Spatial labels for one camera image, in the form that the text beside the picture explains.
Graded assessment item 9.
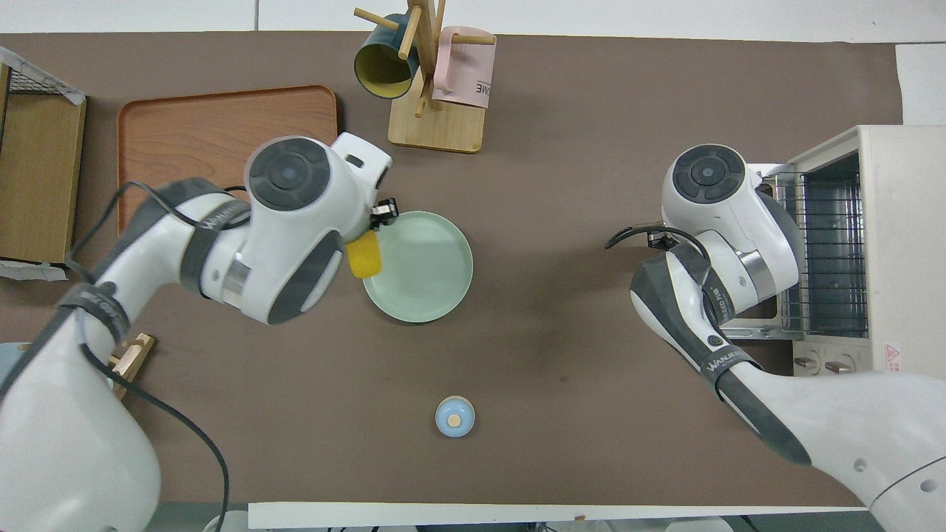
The yellow corn cob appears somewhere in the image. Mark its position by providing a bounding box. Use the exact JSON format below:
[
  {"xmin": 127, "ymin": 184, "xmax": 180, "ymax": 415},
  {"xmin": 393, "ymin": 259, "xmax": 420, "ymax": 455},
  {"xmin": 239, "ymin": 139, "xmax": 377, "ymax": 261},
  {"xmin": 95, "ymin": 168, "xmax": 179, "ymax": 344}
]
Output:
[{"xmin": 347, "ymin": 230, "xmax": 384, "ymax": 279}]

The pale green plate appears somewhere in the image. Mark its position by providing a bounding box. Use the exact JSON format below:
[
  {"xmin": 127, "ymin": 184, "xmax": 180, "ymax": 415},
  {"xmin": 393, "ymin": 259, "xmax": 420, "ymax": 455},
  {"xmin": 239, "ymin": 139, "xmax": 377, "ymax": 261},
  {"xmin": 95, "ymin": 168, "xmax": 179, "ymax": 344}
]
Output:
[{"xmin": 362, "ymin": 211, "xmax": 474, "ymax": 324}]

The white toaster oven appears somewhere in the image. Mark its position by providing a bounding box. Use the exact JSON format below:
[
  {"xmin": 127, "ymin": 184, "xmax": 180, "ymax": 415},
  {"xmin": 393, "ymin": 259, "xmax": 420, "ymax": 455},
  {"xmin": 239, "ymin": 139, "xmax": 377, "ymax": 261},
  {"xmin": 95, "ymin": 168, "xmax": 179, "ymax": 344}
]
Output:
[{"xmin": 721, "ymin": 124, "xmax": 946, "ymax": 381}]

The wooden mug rack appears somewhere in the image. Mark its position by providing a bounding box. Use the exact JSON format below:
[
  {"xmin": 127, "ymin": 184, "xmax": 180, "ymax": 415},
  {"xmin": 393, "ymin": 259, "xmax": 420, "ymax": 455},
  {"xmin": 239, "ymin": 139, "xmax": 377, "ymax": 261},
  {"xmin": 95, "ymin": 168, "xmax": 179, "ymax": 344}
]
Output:
[{"xmin": 353, "ymin": 0, "xmax": 497, "ymax": 154}]

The dark blue mug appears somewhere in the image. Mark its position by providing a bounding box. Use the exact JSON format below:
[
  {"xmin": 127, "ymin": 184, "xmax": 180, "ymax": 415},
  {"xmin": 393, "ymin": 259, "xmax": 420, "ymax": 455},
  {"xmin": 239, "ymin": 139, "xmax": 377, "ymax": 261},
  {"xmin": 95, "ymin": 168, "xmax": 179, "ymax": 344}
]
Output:
[{"xmin": 353, "ymin": 13, "xmax": 422, "ymax": 100}]

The pink mug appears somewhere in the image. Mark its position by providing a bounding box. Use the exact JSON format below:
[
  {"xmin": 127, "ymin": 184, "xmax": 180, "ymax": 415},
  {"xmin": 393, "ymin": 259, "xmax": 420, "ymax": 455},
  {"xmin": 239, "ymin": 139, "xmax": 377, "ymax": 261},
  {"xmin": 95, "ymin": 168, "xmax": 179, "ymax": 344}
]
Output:
[{"xmin": 432, "ymin": 26, "xmax": 497, "ymax": 109}]

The brown table mat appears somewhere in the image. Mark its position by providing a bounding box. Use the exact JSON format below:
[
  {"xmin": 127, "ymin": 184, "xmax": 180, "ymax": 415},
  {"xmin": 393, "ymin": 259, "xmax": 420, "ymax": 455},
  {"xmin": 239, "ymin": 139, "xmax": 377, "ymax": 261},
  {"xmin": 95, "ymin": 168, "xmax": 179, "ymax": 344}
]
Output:
[{"xmin": 0, "ymin": 31, "xmax": 904, "ymax": 508}]

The brown wooden tray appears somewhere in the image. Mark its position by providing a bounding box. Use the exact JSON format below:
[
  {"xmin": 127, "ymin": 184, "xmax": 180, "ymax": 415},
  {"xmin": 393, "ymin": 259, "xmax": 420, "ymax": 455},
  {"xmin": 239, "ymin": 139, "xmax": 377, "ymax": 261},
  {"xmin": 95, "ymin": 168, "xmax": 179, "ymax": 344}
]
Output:
[{"xmin": 117, "ymin": 85, "xmax": 339, "ymax": 237}]

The blue bell with wooden knob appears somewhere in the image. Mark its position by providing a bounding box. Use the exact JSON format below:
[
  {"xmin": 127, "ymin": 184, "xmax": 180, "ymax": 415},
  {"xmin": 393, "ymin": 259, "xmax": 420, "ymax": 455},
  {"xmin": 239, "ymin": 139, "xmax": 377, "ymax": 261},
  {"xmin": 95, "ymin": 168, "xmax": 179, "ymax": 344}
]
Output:
[{"xmin": 435, "ymin": 396, "xmax": 476, "ymax": 438}]

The wooden plate rack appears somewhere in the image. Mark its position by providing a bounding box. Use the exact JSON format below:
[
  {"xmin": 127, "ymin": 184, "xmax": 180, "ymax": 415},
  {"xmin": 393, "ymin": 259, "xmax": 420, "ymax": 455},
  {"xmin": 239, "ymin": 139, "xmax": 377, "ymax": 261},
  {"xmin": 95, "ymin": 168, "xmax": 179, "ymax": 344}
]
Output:
[{"xmin": 109, "ymin": 332, "xmax": 157, "ymax": 401}]

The wooden shelf unit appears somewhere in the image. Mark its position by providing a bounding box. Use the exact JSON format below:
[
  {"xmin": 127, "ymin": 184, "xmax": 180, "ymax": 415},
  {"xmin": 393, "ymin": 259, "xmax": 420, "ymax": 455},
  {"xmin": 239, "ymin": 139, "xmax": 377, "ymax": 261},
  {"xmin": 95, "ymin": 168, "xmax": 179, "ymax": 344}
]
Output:
[{"xmin": 0, "ymin": 63, "xmax": 87, "ymax": 265}]

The white crumpled plastic sheet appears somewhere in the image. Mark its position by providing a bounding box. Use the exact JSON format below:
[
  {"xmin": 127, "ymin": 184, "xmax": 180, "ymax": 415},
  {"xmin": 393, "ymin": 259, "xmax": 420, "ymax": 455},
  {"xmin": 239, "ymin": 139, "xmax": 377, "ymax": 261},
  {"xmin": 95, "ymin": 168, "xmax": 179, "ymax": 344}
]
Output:
[{"xmin": 0, "ymin": 259, "xmax": 69, "ymax": 282}]

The light blue plate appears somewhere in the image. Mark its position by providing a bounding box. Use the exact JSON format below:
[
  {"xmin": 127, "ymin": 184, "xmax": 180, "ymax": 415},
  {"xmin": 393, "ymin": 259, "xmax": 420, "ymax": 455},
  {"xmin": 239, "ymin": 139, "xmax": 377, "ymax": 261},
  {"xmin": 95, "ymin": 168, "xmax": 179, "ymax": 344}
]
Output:
[{"xmin": 0, "ymin": 342, "xmax": 34, "ymax": 372}]

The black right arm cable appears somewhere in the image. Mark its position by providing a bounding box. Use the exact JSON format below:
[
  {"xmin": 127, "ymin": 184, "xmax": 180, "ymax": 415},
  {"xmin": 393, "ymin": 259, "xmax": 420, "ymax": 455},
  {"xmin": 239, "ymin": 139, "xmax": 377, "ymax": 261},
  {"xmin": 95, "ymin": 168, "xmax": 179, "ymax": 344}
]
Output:
[{"xmin": 605, "ymin": 224, "xmax": 712, "ymax": 253}]

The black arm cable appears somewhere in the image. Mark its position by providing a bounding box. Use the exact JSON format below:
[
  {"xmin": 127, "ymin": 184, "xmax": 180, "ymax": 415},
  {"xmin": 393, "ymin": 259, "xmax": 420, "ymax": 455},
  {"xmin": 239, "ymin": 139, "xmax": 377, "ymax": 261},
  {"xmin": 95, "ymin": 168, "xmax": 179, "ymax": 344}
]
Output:
[
  {"xmin": 605, "ymin": 224, "xmax": 712, "ymax": 253},
  {"xmin": 65, "ymin": 181, "xmax": 252, "ymax": 532}
]

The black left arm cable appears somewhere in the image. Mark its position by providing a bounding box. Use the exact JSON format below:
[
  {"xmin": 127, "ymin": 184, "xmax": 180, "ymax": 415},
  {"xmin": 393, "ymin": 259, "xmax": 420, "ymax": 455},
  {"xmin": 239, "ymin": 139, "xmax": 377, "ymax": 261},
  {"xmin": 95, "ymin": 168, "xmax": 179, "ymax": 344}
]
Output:
[{"xmin": 65, "ymin": 181, "xmax": 252, "ymax": 532}]

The black wire basket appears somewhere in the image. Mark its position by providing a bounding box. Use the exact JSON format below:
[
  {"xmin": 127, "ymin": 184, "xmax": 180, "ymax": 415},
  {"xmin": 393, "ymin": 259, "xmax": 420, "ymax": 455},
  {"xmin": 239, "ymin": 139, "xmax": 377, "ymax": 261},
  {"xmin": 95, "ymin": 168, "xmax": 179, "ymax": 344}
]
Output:
[{"xmin": 0, "ymin": 46, "xmax": 86, "ymax": 104}]

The metal wire oven rack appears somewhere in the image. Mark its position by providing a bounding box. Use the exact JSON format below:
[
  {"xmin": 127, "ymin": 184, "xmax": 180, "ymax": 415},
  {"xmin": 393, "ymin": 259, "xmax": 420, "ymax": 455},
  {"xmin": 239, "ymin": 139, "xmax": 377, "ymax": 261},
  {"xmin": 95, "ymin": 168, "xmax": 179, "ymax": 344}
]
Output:
[{"xmin": 776, "ymin": 171, "xmax": 869, "ymax": 338}]

